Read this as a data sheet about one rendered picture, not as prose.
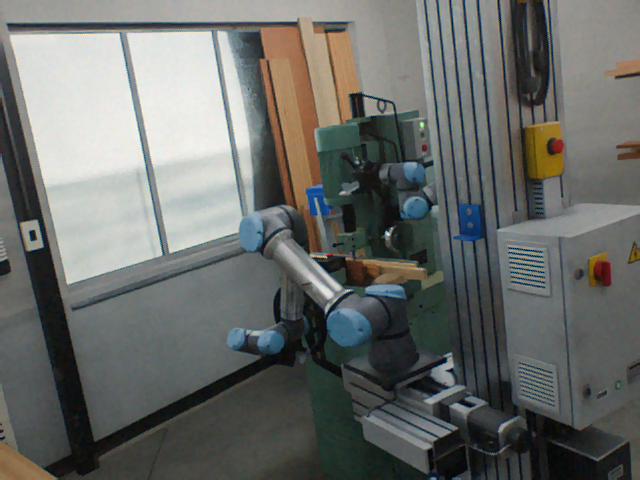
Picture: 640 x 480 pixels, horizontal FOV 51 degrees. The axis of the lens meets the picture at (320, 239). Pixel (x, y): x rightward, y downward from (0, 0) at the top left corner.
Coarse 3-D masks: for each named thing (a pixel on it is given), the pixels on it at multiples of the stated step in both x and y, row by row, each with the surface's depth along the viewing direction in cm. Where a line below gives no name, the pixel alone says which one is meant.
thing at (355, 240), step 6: (360, 228) 276; (366, 228) 274; (342, 234) 269; (348, 234) 267; (354, 234) 267; (360, 234) 270; (366, 234) 272; (342, 240) 268; (348, 240) 266; (354, 240) 268; (360, 240) 270; (366, 240) 273; (372, 240) 275; (342, 246) 269; (348, 246) 266; (354, 246) 267; (360, 246) 270
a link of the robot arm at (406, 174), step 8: (392, 168) 228; (400, 168) 226; (408, 168) 223; (416, 168) 223; (392, 176) 228; (400, 176) 225; (408, 176) 223; (416, 176) 223; (400, 184) 226; (408, 184) 225; (416, 184) 225
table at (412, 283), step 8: (352, 280) 262; (360, 280) 260; (368, 280) 259; (408, 280) 251; (416, 280) 254; (352, 288) 254; (360, 288) 251; (408, 288) 251; (416, 288) 254; (360, 296) 252
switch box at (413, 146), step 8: (408, 120) 271; (416, 120) 270; (424, 120) 274; (408, 128) 271; (416, 128) 270; (424, 128) 274; (408, 136) 272; (416, 136) 271; (424, 136) 274; (408, 144) 273; (416, 144) 271; (408, 152) 274; (416, 152) 271
